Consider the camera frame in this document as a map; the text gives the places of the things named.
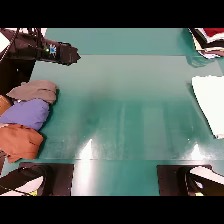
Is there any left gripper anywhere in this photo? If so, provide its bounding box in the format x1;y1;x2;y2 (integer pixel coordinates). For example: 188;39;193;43
56;42;82;67

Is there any white shirt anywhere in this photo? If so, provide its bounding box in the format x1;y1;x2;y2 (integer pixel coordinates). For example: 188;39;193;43
191;75;224;140

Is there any grey-brown garment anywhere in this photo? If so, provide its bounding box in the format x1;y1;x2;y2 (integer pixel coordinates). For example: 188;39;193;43
5;79;60;105

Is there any black garment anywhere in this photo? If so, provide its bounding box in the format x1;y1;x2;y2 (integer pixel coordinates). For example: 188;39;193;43
0;59;35;96

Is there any purple garment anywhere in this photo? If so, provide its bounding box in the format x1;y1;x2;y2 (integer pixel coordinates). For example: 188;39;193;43
0;98;51;132

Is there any tan garment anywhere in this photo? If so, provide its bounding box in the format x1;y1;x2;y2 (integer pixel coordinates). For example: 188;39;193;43
0;94;13;117

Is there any rust-red garment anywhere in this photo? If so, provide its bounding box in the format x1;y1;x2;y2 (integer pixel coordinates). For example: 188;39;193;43
0;123;45;164

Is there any heap of clothes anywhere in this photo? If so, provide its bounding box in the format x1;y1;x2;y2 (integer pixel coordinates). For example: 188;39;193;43
187;27;224;68

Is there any red garment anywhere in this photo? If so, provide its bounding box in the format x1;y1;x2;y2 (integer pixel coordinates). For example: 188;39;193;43
203;27;224;38

